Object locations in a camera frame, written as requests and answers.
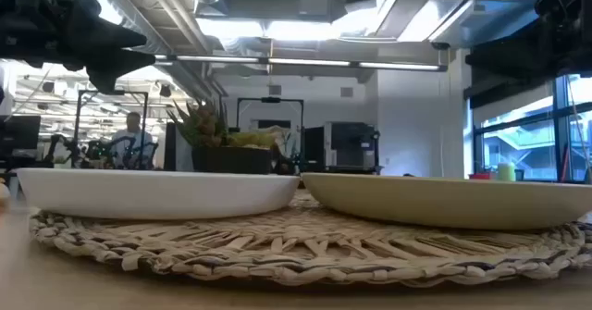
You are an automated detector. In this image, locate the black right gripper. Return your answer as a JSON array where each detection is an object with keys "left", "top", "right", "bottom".
[{"left": 534, "top": 0, "right": 592, "bottom": 78}]

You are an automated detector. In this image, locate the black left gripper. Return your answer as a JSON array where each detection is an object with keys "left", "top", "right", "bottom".
[{"left": 0, "top": 0, "right": 157, "bottom": 94}]

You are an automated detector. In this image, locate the person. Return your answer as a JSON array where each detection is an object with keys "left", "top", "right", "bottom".
[{"left": 110, "top": 111, "right": 156, "bottom": 170}]

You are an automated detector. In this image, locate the dark window blind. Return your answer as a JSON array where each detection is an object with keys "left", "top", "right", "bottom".
[{"left": 464, "top": 37, "right": 556, "bottom": 112}]

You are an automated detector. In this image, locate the black computer monitor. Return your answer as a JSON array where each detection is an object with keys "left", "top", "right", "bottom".
[{"left": 0, "top": 114, "right": 42, "bottom": 152}]

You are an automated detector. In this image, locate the white round plate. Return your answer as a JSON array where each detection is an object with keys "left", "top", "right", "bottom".
[{"left": 16, "top": 167, "right": 302, "bottom": 222}]

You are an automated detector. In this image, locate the potted green succulent plant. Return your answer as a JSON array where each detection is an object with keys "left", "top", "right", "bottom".
[{"left": 166, "top": 99, "right": 290, "bottom": 176}]

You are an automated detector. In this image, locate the yellow-green candle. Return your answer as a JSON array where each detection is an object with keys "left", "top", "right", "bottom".
[{"left": 497, "top": 162, "right": 517, "bottom": 182}]

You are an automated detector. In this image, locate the long ceiling light bar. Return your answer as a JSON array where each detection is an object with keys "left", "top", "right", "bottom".
[{"left": 154, "top": 54, "right": 449, "bottom": 73}]

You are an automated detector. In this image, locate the dark cabinet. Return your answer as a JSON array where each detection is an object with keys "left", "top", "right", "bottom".
[{"left": 302, "top": 125, "right": 327, "bottom": 173}]

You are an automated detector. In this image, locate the beige round plate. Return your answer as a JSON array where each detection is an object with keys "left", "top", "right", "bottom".
[{"left": 300, "top": 171, "right": 592, "bottom": 231}]

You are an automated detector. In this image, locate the black box machine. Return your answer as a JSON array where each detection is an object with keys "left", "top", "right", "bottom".
[{"left": 323, "top": 121, "right": 384, "bottom": 174}]

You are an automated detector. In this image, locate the round woven straw placemat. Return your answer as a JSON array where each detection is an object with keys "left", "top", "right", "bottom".
[{"left": 28, "top": 189, "right": 592, "bottom": 288}]

